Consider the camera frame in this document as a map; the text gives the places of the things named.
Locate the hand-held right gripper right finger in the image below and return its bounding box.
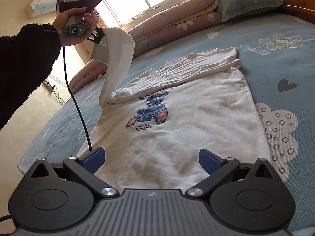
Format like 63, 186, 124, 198
184, 149, 280, 199

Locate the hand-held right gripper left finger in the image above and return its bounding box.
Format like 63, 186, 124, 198
28, 147, 120, 198

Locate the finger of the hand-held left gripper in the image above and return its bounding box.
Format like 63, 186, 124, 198
87, 27, 107, 45

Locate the white printed long-sleeve shirt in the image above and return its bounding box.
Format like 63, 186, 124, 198
17, 27, 272, 195

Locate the person's left hand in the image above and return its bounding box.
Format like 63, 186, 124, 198
52, 8, 98, 48

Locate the folded pink floral quilt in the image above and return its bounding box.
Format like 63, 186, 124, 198
70, 0, 237, 93

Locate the bed with blue floral sheet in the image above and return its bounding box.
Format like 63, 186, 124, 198
18, 12, 315, 236

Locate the green printed pillow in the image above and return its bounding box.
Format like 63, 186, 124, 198
217, 0, 284, 23

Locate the wooden bed headboard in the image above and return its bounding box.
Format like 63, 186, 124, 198
256, 0, 315, 23

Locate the wall air conditioner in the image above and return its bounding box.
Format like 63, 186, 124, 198
25, 0, 59, 19

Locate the dangling black wall cable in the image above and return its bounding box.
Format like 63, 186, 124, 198
50, 86, 66, 104

